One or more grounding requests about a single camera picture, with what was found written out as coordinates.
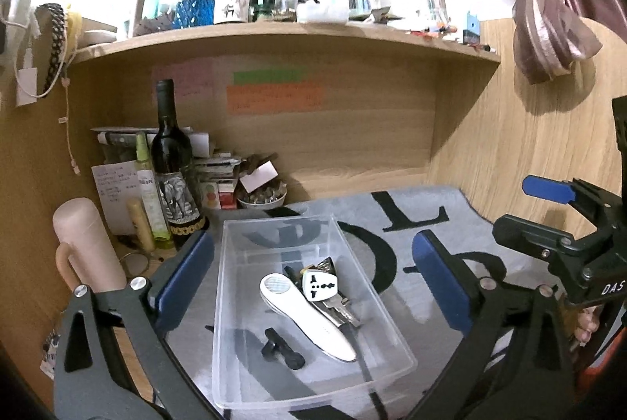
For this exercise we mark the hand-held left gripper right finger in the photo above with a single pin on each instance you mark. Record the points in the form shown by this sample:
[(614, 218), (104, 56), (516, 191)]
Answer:
[(441, 282)]

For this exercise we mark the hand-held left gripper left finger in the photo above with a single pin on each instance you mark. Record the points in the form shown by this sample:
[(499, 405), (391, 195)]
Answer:
[(186, 273)]

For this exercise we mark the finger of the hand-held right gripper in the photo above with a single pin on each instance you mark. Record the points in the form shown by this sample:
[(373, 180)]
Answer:
[(529, 233), (548, 189)]

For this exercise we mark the white travel plug adapter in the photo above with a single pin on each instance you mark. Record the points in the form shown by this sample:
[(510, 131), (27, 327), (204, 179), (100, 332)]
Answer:
[(318, 286)]

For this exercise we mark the clear plastic storage box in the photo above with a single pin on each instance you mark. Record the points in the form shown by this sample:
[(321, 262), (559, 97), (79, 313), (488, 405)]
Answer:
[(245, 381)]

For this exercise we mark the white handheld electric device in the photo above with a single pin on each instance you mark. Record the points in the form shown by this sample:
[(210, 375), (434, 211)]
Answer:
[(303, 312)]

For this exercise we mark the small black plastic part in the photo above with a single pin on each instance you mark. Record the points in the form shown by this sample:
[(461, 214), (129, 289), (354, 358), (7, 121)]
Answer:
[(284, 351)]

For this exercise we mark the person's right hand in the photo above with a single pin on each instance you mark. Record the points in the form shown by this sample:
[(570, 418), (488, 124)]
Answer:
[(585, 327)]

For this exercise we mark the grey mat with black letters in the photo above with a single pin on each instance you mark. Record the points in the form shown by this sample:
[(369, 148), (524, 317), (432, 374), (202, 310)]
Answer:
[(441, 204)]

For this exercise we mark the stack of small boxes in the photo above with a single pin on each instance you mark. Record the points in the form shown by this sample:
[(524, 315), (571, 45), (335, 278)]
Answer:
[(215, 194)]

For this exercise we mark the green spray bottle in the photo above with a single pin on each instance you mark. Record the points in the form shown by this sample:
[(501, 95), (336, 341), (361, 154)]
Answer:
[(147, 189)]

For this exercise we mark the white bowl with small things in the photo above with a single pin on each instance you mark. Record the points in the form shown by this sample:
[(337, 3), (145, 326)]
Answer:
[(259, 203)]

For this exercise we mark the handwritten paper note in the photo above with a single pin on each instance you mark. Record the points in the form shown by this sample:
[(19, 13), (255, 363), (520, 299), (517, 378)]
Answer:
[(115, 194)]

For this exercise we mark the dark triangular patterned piece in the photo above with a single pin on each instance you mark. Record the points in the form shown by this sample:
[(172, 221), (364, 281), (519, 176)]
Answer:
[(326, 262)]

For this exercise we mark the dark wine bottle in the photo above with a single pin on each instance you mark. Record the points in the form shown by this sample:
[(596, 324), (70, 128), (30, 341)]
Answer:
[(171, 155)]

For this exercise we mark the white card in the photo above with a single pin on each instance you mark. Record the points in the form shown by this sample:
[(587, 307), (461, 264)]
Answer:
[(259, 177)]

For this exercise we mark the small patterned sticker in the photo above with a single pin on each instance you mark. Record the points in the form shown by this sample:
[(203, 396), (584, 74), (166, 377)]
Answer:
[(50, 351)]

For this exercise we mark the pink sticky note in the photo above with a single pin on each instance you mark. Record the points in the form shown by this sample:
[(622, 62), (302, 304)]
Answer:
[(183, 79)]

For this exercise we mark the orange sticky note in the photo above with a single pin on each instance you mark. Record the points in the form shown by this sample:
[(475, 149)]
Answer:
[(274, 99)]

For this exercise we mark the green sticky note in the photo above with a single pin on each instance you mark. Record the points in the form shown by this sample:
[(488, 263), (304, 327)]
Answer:
[(267, 76)]

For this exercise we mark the wooden shelf board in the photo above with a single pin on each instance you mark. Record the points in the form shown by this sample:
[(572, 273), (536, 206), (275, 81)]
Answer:
[(294, 37)]

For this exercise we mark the braided black white band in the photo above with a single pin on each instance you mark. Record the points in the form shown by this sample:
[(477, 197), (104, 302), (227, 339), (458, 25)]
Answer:
[(56, 37)]

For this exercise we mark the white plastic container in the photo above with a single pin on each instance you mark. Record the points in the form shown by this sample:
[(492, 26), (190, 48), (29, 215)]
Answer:
[(321, 10)]

